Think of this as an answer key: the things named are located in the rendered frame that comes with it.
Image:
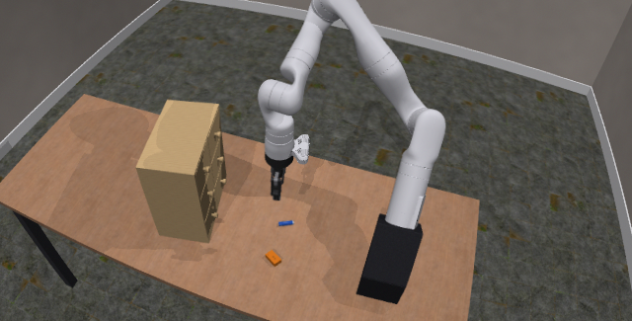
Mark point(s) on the orange nine-volt battery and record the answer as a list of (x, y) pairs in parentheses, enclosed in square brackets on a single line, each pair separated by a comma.
[(273, 258)]

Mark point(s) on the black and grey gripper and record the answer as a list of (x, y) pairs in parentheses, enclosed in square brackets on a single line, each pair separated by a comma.
[(276, 182)]

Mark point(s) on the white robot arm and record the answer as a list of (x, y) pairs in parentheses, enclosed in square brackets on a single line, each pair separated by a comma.
[(279, 101)]

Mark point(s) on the tan wooden chest of drawers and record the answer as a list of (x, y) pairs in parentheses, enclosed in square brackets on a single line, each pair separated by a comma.
[(167, 169)]

